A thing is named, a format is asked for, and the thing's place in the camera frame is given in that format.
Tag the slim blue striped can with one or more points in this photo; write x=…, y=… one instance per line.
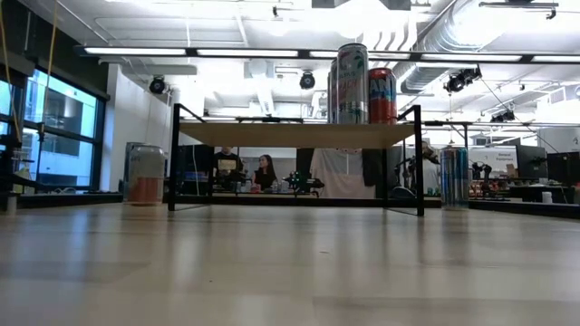
x=454, y=176

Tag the white cup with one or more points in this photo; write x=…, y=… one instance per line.
x=11, y=204
x=547, y=197

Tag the black ceiling track light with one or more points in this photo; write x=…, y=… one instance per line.
x=516, y=4

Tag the person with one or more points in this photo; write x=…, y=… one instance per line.
x=228, y=163
x=429, y=151
x=265, y=174

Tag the silver ventilation duct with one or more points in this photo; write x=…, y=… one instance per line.
x=435, y=50

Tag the large window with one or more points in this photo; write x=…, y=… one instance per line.
x=59, y=136

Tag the red Fanta can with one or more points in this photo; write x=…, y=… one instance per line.
x=384, y=96

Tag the black distant robot arm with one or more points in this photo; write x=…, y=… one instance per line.
x=302, y=181

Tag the black overhead mount block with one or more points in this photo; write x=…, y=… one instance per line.
x=395, y=4
x=324, y=3

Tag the white sign board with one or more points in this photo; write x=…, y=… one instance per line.
x=494, y=158

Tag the black aluminium crossbar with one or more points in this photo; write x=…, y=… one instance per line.
x=272, y=200

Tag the silver orange can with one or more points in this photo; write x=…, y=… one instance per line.
x=146, y=175

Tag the white hanging cloth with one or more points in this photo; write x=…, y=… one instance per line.
x=342, y=174

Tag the black monitor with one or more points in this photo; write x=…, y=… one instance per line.
x=564, y=167
x=531, y=160

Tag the slim silver Celsius can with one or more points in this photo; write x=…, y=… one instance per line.
x=352, y=86
x=332, y=95

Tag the black beam with light strips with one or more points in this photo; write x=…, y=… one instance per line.
x=190, y=52

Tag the black ceiling spotlight cluster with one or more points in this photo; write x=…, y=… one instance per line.
x=503, y=117
x=462, y=79

